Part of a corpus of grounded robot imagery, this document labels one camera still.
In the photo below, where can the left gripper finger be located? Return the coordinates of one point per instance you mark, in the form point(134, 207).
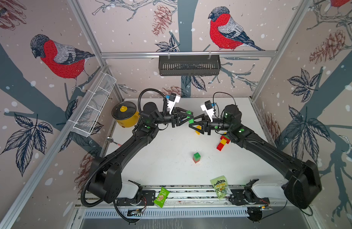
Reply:
point(180, 120)
point(181, 111)

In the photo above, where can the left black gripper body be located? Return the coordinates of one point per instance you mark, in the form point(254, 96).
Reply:
point(164, 119)

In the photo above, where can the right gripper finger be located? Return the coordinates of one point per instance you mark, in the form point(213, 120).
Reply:
point(201, 117)
point(198, 125)

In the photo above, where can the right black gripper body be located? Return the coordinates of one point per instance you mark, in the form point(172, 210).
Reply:
point(219, 125)

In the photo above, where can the green long lego brick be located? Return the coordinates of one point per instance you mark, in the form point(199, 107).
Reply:
point(190, 117)

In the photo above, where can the yellow square lego brick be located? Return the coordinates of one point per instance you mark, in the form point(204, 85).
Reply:
point(223, 141)

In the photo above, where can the red long lego brick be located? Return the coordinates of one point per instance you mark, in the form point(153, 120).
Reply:
point(226, 138)

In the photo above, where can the green square lego brick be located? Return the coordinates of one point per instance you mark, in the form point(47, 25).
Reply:
point(196, 157)

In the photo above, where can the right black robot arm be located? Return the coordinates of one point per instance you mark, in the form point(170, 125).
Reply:
point(303, 181)

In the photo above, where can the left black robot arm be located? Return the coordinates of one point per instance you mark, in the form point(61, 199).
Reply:
point(104, 182)

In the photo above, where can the yellow pot with black lid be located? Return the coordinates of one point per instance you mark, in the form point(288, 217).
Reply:
point(126, 114)

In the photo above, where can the large green snack bag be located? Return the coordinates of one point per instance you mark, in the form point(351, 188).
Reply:
point(220, 186)

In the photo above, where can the small green snack packet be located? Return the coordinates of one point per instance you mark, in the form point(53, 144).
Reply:
point(161, 198)

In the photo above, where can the black hanging wire basket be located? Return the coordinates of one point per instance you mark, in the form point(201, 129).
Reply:
point(189, 65)

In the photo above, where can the white wire mesh basket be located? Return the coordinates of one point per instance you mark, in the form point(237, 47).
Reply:
point(86, 122)

